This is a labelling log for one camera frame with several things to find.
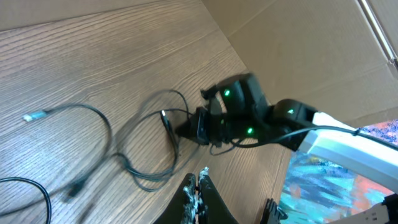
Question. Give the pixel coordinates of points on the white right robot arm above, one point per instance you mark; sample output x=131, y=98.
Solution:
x=238, y=113

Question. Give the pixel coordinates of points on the colourful patterned floor mat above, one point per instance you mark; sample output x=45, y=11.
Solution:
x=317, y=190

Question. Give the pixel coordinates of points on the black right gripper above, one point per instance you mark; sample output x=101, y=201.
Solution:
x=206, y=126

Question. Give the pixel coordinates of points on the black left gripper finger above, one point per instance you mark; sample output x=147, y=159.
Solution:
x=211, y=207

